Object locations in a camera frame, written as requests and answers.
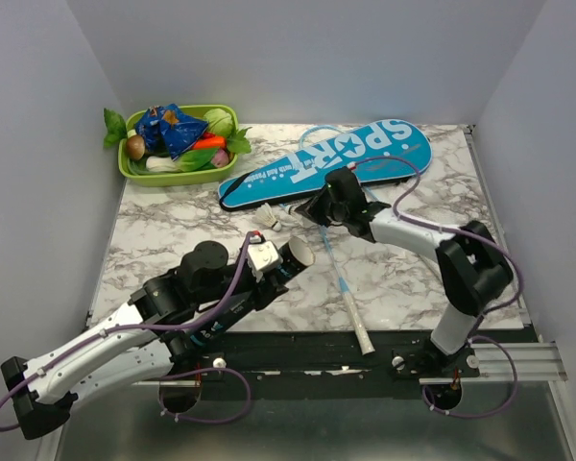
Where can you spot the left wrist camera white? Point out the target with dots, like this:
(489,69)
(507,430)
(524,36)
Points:
(262,258)

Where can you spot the black shuttlecock tube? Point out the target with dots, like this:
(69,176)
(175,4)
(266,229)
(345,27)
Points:
(296,257)

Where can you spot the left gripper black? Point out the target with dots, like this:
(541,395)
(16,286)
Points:
(257,298)

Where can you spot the green leafy vegetable toy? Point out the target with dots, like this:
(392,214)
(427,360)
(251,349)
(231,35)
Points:
(196,160)

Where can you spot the blue snack bag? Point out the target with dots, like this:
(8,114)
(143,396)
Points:
(168,129)

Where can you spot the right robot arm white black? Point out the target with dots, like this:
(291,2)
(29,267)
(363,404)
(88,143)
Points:
(473,268)

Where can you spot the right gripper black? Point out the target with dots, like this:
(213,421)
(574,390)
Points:
(311,208)

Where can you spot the blue badminton racket front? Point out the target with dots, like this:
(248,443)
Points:
(360,331)

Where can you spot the white shuttlecock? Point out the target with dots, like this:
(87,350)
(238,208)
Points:
(266,217)

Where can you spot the green cabbage toy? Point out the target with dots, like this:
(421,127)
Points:
(219,122)

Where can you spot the green leaf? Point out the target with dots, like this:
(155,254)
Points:
(237,143)
(115,126)

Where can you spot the blue racket cover bag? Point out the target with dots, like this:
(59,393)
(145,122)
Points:
(393,150)

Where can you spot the green leaf left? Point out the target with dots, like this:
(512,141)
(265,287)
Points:
(115,126)

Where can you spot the green leaf right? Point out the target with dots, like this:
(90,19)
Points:
(237,143)

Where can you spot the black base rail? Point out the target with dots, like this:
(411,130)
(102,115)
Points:
(329,365)

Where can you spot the green plastic basket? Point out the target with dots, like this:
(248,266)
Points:
(137,172)

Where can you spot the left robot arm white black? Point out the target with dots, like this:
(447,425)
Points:
(164,325)

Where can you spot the pink onion toy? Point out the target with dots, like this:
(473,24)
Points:
(221,159)

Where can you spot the orange carrot toy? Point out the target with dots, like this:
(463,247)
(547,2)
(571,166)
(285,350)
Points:
(214,142)

